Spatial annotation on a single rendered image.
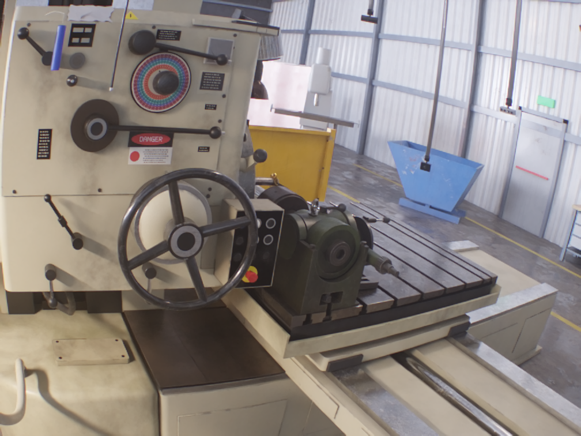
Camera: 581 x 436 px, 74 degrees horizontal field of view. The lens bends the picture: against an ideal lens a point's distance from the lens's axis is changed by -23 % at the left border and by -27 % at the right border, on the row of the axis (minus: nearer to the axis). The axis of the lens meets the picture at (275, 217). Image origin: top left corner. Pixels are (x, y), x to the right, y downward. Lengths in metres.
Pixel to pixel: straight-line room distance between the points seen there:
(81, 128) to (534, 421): 1.91
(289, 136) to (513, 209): 5.60
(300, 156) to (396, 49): 7.57
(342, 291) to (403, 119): 9.67
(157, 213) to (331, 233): 0.59
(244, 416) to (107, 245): 0.99
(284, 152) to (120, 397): 3.09
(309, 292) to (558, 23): 8.05
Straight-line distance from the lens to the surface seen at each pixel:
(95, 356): 1.93
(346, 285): 1.69
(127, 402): 1.82
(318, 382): 1.82
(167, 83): 1.24
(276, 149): 4.33
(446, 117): 10.31
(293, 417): 2.23
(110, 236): 1.41
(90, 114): 1.29
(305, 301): 1.62
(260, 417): 2.11
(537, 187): 8.72
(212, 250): 1.52
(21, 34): 1.25
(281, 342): 1.65
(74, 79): 1.22
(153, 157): 1.36
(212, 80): 1.38
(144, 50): 1.26
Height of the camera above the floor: 1.75
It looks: 17 degrees down
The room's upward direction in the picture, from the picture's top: 9 degrees clockwise
